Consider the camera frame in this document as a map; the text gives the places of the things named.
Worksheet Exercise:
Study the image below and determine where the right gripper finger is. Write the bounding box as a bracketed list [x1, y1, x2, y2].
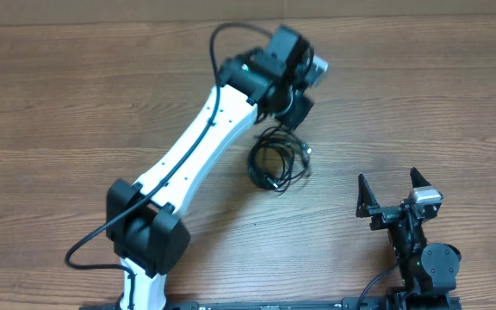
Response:
[410, 167, 431, 188]
[356, 174, 381, 218]

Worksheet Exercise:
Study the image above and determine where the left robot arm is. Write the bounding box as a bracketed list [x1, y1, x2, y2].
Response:
[105, 27, 328, 309]

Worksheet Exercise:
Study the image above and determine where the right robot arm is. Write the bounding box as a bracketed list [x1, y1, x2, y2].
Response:
[355, 167, 462, 309]

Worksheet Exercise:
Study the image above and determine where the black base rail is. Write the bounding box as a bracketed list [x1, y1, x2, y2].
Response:
[79, 295, 462, 310]

